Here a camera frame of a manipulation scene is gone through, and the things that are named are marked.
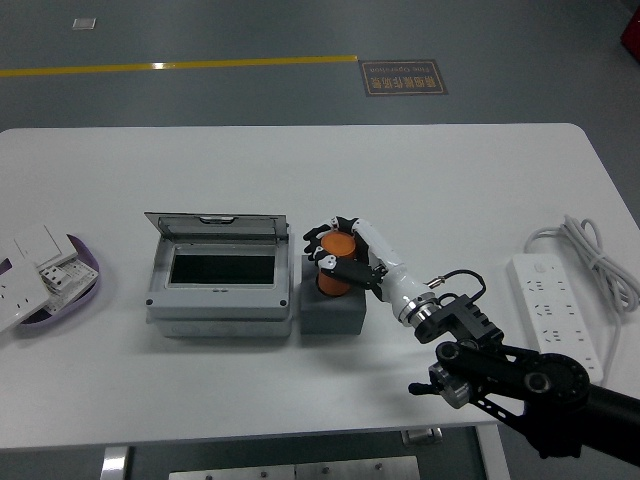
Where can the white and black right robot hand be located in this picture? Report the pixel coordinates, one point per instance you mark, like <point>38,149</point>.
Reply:
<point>395,280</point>

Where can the orange cylinder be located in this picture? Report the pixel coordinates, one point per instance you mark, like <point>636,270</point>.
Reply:
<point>338,245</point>

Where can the grey electrical box with lid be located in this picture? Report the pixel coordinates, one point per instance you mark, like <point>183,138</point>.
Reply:
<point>220,305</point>

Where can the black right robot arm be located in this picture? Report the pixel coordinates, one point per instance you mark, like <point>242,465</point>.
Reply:
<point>505,362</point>

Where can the grey cube with round hole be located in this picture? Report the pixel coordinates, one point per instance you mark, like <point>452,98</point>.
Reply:
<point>332,317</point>

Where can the white power strip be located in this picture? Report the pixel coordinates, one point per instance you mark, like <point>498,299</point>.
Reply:
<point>552,300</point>

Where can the white table leg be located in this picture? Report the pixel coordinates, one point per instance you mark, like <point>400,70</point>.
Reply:
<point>492,455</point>
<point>114,465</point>

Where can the brown floor sign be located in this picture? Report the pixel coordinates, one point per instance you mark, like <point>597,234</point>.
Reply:
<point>403,78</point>

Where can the yellow floor line tape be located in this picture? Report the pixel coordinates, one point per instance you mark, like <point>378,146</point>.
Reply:
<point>175,65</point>

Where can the purple tray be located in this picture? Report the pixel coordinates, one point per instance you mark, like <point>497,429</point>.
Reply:
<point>82,300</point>

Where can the white socket module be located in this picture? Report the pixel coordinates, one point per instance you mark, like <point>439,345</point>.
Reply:
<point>67,277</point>

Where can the red object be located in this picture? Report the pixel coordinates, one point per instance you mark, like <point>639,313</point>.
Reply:
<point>631,37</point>

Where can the large white socket panel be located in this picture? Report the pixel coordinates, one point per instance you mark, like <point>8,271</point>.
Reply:
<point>17,295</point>

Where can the small metal floor plate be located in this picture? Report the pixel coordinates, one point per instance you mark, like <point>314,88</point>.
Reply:
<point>84,24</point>

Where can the metal table bracket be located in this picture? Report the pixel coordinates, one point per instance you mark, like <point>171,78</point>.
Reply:
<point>422,436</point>

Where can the grey metal base plate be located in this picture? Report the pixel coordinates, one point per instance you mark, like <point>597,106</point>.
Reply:
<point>357,470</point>
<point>232,474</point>

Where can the white switch panel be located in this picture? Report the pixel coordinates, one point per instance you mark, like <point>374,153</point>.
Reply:
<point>42,242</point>

